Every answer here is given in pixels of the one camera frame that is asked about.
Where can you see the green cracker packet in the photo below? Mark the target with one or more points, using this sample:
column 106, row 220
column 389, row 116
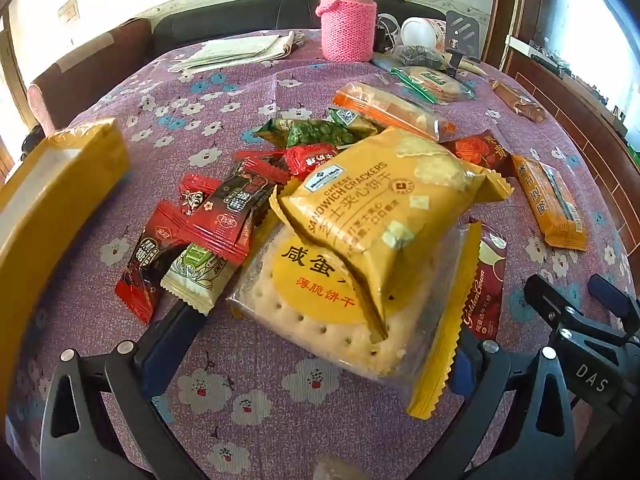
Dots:
column 432, row 82

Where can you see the orange biscuit packet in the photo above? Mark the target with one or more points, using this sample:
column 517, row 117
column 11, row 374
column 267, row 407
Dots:
column 550, row 200

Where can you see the small red cartoon packet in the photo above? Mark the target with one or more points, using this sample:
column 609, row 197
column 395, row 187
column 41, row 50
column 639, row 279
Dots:
column 197, row 197

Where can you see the green pea packet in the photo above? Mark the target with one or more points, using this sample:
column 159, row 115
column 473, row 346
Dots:
column 320, row 135

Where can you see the small red candy packet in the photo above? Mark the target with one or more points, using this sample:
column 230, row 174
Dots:
column 310, row 160

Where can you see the yellow taped cardboard box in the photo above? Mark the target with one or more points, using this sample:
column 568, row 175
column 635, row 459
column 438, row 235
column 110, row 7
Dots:
column 60, row 200

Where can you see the wooden cabinet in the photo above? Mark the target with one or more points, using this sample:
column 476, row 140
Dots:
column 565, row 110

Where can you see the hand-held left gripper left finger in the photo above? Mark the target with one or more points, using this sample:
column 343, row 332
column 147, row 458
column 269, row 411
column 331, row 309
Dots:
column 157, row 355

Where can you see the pink bottle with knitted sleeve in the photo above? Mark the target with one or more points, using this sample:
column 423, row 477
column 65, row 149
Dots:
column 347, row 20

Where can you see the dark red wafer packet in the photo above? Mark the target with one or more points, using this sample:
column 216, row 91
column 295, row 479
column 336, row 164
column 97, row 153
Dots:
column 487, row 285

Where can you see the red black snack packet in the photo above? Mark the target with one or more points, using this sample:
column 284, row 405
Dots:
column 210, row 232
column 255, row 182
column 145, row 270

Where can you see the yellow sandwich cracker packet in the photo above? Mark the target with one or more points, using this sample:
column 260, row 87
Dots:
column 380, row 220

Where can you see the maroon armchair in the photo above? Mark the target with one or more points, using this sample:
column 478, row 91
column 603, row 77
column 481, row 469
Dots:
column 80, row 75

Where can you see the orange clear cracker packet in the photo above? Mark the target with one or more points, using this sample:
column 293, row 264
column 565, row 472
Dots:
column 395, row 110

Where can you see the brown snack packet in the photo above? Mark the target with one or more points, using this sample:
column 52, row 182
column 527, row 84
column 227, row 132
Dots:
column 520, row 102

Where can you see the clear bag of dark snacks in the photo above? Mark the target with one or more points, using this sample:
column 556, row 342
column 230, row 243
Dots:
column 420, row 55

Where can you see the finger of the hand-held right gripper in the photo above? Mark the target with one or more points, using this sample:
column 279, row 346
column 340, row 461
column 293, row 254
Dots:
column 612, row 292
column 550, row 300

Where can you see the black phone stand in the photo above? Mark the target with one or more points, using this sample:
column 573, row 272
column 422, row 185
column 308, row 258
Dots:
column 462, row 30

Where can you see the stack of folded papers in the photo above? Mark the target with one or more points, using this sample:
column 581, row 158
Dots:
column 235, row 50

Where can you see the white green snack packet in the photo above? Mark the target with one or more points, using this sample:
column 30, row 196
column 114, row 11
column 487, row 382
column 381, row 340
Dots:
column 200, row 275

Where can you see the black sofa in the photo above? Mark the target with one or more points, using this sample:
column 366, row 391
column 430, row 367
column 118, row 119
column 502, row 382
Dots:
column 225, row 22

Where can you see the white cup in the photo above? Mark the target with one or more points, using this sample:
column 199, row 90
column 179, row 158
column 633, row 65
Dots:
column 417, row 32

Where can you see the red rose print packet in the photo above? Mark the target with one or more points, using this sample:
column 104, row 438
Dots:
column 472, row 152

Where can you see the clear saltine cracker packet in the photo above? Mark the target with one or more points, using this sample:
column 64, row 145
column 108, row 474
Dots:
column 325, row 320

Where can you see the purple floral tablecloth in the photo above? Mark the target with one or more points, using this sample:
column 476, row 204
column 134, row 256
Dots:
column 280, row 425

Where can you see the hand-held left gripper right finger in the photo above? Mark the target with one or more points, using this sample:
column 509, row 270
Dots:
column 462, row 370

